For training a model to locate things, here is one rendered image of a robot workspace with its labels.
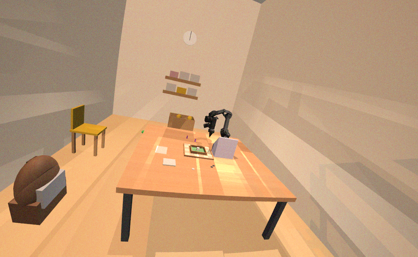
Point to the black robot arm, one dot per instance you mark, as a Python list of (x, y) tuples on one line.
[(211, 119)]

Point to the white flat square tile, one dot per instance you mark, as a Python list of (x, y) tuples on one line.
[(169, 162)]

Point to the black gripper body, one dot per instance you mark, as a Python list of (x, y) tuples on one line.
[(211, 128)]

